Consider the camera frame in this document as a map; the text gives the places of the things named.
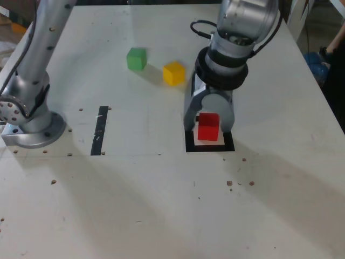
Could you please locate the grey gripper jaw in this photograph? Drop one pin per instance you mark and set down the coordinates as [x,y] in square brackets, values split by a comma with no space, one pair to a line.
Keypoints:
[190,110]
[218,103]

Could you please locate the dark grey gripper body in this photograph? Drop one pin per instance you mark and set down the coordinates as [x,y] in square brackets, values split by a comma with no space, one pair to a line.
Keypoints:
[199,86]

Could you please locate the red cube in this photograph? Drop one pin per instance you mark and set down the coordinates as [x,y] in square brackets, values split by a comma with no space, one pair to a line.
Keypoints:
[207,132]

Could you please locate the yellow cube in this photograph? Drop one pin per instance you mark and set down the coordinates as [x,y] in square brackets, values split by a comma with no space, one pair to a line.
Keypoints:
[173,75]

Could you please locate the green cube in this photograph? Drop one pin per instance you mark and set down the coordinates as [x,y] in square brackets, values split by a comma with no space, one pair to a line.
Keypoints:
[136,59]

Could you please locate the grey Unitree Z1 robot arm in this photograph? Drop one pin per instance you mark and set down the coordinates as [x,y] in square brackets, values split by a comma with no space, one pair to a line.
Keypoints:
[35,54]

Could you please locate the black tape square outline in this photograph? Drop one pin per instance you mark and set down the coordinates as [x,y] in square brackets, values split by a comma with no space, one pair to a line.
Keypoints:
[210,148]

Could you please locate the black tape strip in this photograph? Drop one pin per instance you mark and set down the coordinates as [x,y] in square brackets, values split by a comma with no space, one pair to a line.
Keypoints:
[98,135]

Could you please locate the blue plastic bag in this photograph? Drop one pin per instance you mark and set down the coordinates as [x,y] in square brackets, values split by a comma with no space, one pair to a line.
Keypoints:
[315,67]

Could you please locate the person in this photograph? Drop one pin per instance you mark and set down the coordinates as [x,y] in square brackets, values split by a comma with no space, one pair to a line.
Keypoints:
[337,89]

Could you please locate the white metal beam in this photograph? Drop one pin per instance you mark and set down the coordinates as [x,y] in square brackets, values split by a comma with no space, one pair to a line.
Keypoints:
[338,5]

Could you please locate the white metal frame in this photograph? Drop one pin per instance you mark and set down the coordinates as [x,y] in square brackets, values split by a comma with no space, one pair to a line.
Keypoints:
[292,12]

